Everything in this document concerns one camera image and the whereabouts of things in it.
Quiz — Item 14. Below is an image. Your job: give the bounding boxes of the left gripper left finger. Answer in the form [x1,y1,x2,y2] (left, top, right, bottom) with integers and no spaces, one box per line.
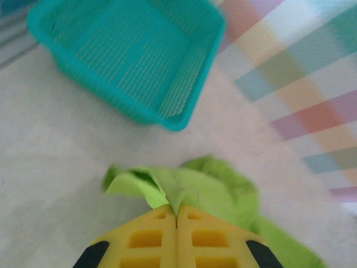
[73,205,179,268]

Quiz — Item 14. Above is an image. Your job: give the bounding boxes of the teal plastic basket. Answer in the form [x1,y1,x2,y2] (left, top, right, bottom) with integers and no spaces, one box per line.
[26,0,227,132]

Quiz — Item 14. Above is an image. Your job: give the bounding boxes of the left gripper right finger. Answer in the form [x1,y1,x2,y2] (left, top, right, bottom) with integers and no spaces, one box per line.
[177,205,285,268]

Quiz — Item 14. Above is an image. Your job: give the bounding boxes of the lime green shorts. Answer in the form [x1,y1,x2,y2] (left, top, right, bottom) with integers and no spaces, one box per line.
[102,155,330,268]

